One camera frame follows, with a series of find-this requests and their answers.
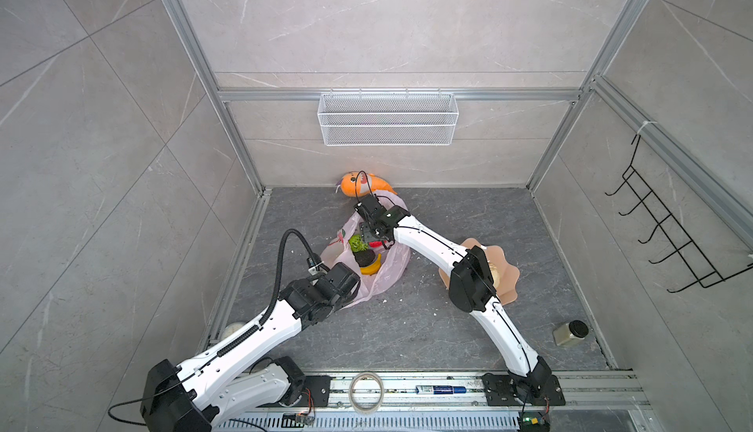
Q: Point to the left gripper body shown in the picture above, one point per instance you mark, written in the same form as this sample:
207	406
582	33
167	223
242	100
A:
341	303

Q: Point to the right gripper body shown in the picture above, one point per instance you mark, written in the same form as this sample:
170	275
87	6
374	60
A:
373	229

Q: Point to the dark avocado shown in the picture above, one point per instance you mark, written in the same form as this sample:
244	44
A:
365	258

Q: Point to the pink plastic bag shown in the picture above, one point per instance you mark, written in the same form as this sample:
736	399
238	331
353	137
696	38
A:
394	259

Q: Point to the green fruit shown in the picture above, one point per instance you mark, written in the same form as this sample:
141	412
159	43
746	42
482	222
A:
357	244

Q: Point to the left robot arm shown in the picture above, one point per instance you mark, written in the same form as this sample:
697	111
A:
205	391

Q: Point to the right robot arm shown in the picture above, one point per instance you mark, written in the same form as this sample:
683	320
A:
519	357

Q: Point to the banana in bag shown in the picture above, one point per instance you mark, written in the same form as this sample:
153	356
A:
373	268

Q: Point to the orange fish plush toy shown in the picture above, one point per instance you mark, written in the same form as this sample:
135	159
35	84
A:
360	183

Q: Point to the roll of clear tape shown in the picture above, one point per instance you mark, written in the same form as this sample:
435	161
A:
366	392

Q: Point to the pink shell-shaped plate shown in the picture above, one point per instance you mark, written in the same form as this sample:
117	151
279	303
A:
500	273

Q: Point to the blue marker pen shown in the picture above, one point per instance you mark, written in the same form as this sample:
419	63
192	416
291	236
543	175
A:
436	390

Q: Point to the small metal can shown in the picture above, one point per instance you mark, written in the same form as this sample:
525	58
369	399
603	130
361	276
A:
570	333

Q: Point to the white wire mesh basket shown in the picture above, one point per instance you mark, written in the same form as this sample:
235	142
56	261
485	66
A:
387	119

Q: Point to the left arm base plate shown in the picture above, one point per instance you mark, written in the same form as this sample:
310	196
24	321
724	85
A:
312	390

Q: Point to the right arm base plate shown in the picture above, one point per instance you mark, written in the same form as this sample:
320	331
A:
510	390

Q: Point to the black wire hook rack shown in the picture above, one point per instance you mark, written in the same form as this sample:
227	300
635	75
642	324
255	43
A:
703	272

